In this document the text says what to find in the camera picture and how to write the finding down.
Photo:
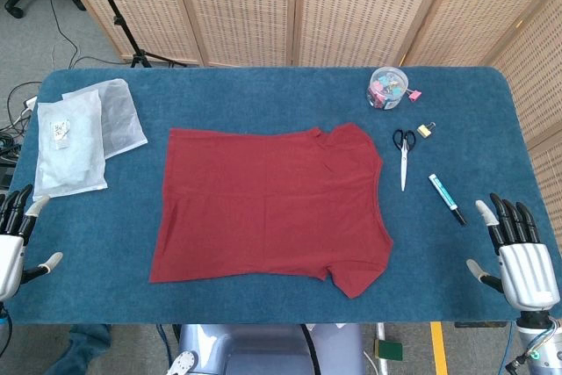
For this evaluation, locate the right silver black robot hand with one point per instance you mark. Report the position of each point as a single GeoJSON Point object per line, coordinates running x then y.
{"type": "Point", "coordinates": [527, 269]}

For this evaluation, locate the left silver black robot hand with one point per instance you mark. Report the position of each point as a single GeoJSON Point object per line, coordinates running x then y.
{"type": "Point", "coordinates": [11, 261]}

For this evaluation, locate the red t-shirt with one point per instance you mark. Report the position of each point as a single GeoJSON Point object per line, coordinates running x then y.
{"type": "Point", "coordinates": [263, 208]}

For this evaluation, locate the white teal marker pen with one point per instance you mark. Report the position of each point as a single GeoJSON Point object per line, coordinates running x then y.
{"type": "Point", "coordinates": [443, 194]}

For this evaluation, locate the blue denim cloth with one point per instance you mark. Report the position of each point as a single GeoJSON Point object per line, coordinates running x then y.
{"type": "Point", "coordinates": [88, 344]}

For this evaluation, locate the white labelled plastic package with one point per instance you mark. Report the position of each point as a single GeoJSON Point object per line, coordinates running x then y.
{"type": "Point", "coordinates": [74, 160]}

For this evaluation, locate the white power plug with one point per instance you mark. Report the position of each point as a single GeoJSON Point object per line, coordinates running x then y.
{"type": "Point", "coordinates": [30, 103]}

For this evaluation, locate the green block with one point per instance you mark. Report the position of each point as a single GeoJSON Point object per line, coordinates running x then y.
{"type": "Point", "coordinates": [388, 350]}

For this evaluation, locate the white pipe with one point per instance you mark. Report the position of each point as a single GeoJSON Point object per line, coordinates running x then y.
{"type": "Point", "coordinates": [383, 348]}

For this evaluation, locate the white translucent plastic bag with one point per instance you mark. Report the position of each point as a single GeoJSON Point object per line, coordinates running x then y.
{"type": "Point", "coordinates": [120, 116]}

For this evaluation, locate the pink binder clip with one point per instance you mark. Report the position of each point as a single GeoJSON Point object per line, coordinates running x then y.
{"type": "Point", "coordinates": [415, 95]}

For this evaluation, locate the clear jar of binder clips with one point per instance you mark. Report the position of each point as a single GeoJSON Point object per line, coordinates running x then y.
{"type": "Point", "coordinates": [386, 85]}

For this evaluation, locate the black tripod stand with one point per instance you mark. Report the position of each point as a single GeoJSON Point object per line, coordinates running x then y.
{"type": "Point", "coordinates": [118, 21]}

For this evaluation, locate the lavender robot torso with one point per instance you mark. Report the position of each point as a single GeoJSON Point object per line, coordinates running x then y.
{"type": "Point", "coordinates": [263, 348]}

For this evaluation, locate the blue carpet table mat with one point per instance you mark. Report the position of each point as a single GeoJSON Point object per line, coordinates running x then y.
{"type": "Point", "coordinates": [281, 94]}

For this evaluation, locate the white round robot bracket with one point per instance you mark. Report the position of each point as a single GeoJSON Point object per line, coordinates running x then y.
{"type": "Point", "coordinates": [184, 364]}

